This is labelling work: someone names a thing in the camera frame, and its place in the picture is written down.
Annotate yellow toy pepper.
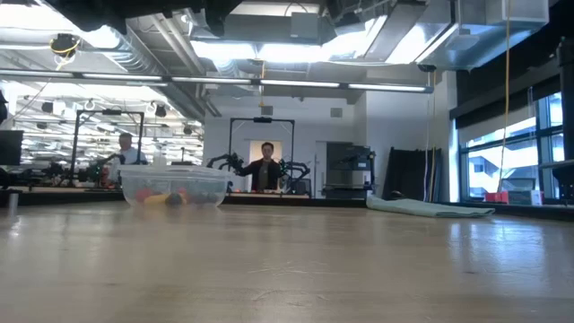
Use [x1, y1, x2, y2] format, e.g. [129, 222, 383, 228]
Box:
[143, 193, 171, 207]

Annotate clear plastic tupperware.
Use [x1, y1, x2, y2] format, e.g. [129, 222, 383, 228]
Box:
[118, 164, 232, 209]

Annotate person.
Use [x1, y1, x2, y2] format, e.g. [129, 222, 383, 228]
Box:
[237, 141, 284, 193]
[109, 132, 149, 180]

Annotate long ceiling light strip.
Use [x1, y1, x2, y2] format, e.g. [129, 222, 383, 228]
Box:
[0, 68, 434, 94]

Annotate black leaning panel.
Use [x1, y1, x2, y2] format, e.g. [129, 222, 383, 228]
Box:
[383, 146, 443, 203]

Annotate grey ceiling unit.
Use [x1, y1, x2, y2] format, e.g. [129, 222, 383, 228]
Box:
[290, 12, 320, 45]

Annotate green folded towel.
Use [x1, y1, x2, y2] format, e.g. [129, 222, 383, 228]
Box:
[366, 193, 496, 220]

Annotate background robot workstation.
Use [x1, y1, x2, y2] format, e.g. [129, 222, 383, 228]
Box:
[26, 152, 126, 188]

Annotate black monitor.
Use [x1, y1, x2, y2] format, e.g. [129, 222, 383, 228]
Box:
[0, 129, 24, 166]

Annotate black table frame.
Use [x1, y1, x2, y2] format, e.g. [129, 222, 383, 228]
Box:
[0, 188, 574, 221]

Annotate large silver air duct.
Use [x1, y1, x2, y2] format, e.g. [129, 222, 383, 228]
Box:
[416, 0, 551, 72]

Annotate ceiling camera with yellow cable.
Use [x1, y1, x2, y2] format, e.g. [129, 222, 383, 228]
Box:
[48, 33, 82, 59]

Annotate black vertical post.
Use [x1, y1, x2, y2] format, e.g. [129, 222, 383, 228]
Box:
[555, 36, 574, 203]

